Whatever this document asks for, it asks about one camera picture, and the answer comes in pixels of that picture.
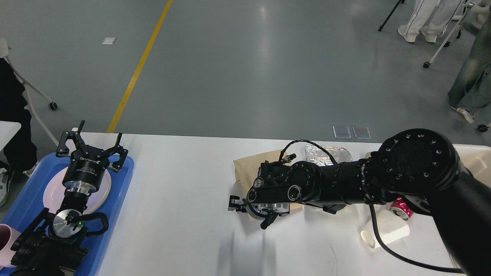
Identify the left clear floor plate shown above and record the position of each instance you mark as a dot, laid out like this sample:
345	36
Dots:
342	132

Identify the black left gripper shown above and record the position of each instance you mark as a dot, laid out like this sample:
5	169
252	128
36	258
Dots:
87	167

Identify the white plastic bin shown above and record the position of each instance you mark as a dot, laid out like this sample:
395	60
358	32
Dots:
477	159

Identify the black tripod leg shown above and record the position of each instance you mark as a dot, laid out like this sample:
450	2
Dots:
388	17

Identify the pink plate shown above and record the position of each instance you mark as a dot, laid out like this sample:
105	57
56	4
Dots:
54	193

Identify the white side table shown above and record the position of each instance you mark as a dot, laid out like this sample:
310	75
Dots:
7	131

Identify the red crumpled wrapper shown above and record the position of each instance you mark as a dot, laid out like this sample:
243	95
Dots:
401	209

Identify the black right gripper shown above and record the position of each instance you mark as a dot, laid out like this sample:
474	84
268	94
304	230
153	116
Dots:
265	212

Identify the aluminium foil tray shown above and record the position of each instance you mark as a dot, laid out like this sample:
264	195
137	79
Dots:
317	156

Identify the white wheeled chair right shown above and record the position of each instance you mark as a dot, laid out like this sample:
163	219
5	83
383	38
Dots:
474	15

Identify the clear floor plate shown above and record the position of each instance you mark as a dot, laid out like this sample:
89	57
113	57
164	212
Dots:
361	132
342	132

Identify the person in blue jeans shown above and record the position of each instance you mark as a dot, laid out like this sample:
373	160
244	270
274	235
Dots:
471	88

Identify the blue plastic tray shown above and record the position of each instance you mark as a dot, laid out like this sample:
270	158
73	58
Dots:
29	203

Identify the small brown paper bag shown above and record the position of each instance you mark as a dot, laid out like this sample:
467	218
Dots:
247	169

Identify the lying white paper cup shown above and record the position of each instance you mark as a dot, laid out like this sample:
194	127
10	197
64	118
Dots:
390	227

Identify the right clear floor plate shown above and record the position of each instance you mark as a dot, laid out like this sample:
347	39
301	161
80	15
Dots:
361	132

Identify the pink ribbed mug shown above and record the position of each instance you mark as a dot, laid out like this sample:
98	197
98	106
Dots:
8	236

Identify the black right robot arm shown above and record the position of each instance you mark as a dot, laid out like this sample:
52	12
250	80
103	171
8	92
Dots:
419	165

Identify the person in black pants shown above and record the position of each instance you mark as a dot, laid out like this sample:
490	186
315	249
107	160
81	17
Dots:
20	152

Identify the white paper on floor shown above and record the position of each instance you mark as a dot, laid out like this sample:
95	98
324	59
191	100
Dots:
108	40

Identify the person in white striped pants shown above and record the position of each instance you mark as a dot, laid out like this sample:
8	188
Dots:
430	18

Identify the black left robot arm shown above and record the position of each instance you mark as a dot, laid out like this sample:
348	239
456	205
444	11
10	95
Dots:
51	244

